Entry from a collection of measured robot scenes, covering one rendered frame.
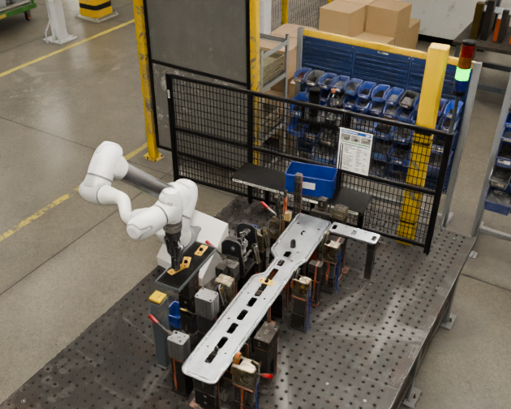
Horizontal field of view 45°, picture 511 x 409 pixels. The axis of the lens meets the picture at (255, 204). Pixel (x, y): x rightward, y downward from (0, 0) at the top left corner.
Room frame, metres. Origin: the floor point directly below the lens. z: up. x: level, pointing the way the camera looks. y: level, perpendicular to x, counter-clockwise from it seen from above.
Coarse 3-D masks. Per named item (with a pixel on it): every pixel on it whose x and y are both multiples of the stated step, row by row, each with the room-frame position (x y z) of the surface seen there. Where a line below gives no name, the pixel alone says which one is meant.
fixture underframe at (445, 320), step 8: (448, 304) 3.14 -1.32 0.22; (440, 312) 3.05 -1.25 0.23; (448, 312) 3.18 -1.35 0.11; (440, 320) 3.00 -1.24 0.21; (448, 320) 3.20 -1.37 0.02; (432, 328) 2.91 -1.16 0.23; (448, 328) 3.13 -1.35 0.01; (432, 336) 2.88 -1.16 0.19; (424, 344) 2.77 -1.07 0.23; (424, 352) 2.73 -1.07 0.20; (416, 360) 2.51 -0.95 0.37; (416, 368) 2.52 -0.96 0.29; (408, 376) 2.51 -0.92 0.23; (408, 384) 2.45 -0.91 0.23; (400, 392) 2.39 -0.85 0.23; (408, 392) 2.52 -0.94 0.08; (416, 392) 2.57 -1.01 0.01; (400, 400) 2.34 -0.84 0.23; (408, 400) 2.51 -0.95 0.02; (416, 400) 2.51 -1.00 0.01; (392, 408) 2.28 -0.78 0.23
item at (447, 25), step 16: (400, 0) 9.22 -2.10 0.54; (416, 0) 9.10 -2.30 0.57; (432, 0) 8.98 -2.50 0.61; (448, 0) 8.87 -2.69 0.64; (464, 0) 8.75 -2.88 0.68; (480, 0) 8.64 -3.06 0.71; (416, 16) 9.08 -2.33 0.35; (432, 16) 8.97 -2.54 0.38; (448, 16) 8.85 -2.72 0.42; (464, 16) 8.73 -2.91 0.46; (432, 32) 8.94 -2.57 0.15; (448, 32) 8.83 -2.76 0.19
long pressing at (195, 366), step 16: (304, 224) 2.99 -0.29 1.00; (320, 224) 2.99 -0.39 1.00; (288, 240) 2.83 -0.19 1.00; (304, 240) 2.83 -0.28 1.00; (320, 240) 2.84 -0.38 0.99; (288, 256) 2.68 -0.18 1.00; (304, 256) 2.68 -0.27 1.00; (288, 272) 2.55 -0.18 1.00; (256, 288) 2.42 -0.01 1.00; (272, 288) 2.42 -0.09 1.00; (240, 304) 2.30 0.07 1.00; (256, 304) 2.30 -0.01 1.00; (224, 320) 2.19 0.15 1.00; (240, 320) 2.19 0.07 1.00; (256, 320) 2.19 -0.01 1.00; (208, 336) 2.08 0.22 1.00; (224, 336) 2.09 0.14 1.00; (240, 336) 2.09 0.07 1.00; (192, 352) 1.98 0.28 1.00; (208, 352) 1.98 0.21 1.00; (224, 352) 1.98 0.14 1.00; (192, 368) 1.89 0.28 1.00; (208, 368) 1.89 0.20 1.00; (224, 368) 1.89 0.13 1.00; (208, 384) 1.81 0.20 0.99
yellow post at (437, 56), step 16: (432, 48) 3.21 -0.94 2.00; (448, 48) 3.22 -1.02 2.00; (432, 64) 3.20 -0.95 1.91; (432, 80) 3.19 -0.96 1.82; (432, 96) 3.19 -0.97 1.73; (432, 112) 3.18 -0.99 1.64; (432, 128) 3.18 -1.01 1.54; (416, 160) 3.20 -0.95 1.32; (416, 176) 3.19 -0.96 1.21; (400, 224) 3.21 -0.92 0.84; (416, 224) 3.23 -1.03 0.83
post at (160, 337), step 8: (152, 304) 2.16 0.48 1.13; (160, 304) 2.15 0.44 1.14; (168, 304) 2.20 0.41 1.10; (152, 312) 2.16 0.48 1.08; (160, 312) 2.14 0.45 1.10; (168, 312) 2.19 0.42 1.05; (160, 320) 2.14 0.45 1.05; (168, 320) 2.19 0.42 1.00; (160, 328) 2.15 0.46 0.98; (168, 328) 2.19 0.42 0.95; (160, 336) 2.15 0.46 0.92; (168, 336) 2.18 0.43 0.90; (160, 344) 2.16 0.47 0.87; (160, 352) 2.16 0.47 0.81; (168, 352) 2.17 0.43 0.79; (160, 360) 2.16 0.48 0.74; (168, 360) 2.16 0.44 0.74; (168, 368) 2.14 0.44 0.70
